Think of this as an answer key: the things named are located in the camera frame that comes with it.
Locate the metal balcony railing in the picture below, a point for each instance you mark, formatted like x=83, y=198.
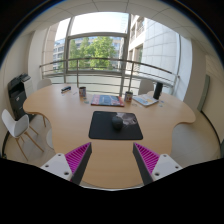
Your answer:
x=100, y=59

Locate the black cat-print mouse pad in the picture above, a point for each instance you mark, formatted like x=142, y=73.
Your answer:
x=103, y=128

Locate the white chair with wooden legs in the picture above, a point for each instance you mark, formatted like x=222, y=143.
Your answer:
x=15, y=125

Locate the red and blue magazine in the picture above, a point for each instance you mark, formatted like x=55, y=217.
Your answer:
x=107, y=100

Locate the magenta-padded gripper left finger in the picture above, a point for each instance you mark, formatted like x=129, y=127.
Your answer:
x=63, y=163

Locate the open white booklet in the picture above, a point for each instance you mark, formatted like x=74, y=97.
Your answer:
x=145, y=100

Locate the dark blue stapler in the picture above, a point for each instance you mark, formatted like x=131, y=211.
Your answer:
x=66, y=89

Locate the blue patterned mug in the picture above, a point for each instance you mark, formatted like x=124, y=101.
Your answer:
x=82, y=92

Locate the black computer mouse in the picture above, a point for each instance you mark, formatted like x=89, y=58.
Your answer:
x=117, y=123

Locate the black cylindrical speaker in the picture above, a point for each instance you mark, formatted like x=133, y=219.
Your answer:
x=158, y=90

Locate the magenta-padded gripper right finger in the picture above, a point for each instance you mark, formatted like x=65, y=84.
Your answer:
x=160, y=165

